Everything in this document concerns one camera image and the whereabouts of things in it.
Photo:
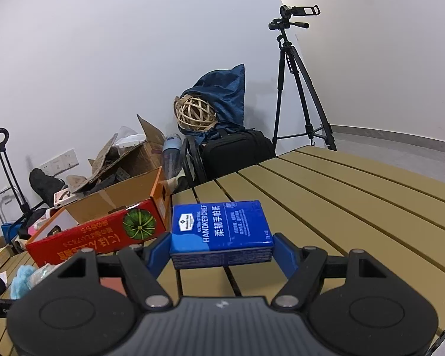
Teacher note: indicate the grey metal folding frame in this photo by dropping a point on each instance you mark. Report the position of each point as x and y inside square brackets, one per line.
[2, 196]

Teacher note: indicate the clear plastic bag white contents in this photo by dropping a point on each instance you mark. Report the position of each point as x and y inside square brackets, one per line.
[42, 273]

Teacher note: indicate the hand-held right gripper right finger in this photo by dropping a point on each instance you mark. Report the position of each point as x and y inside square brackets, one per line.
[286, 256]

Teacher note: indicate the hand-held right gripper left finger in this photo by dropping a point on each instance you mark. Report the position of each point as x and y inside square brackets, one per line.
[157, 256]

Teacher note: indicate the blue fluffy cloth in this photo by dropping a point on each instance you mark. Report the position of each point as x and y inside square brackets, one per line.
[20, 283]

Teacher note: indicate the black hand trolley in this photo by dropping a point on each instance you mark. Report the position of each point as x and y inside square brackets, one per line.
[7, 170]

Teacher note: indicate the pink packet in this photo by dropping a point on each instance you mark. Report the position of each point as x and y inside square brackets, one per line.
[34, 230]

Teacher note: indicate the black soft bag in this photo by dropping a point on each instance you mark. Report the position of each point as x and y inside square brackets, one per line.
[44, 185]

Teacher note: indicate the open brown cardboard box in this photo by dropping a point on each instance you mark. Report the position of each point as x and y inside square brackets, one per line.
[141, 159]

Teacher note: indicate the blue water bottle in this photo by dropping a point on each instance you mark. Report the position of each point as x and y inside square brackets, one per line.
[171, 155]

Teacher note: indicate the dark blue cloth bag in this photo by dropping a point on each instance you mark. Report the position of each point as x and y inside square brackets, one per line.
[226, 96]

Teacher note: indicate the small white printed box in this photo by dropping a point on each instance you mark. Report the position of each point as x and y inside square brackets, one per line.
[63, 198]

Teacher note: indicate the white wall outlet strip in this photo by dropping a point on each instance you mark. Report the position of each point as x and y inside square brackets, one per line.
[59, 162]

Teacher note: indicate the red cardboard box pumpkin print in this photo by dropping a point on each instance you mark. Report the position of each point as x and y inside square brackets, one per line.
[92, 233]

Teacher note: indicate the woven rattan ball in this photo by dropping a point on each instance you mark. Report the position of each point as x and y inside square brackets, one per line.
[194, 115]

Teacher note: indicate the blue tissue pack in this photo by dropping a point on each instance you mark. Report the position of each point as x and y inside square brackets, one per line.
[218, 226]

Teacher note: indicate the black tripod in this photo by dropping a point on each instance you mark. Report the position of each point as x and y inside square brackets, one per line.
[286, 55]

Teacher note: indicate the blue plastic box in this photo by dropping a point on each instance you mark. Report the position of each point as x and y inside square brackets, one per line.
[7, 231]

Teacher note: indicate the black luggage bag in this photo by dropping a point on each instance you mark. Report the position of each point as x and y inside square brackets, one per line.
[237, 152]

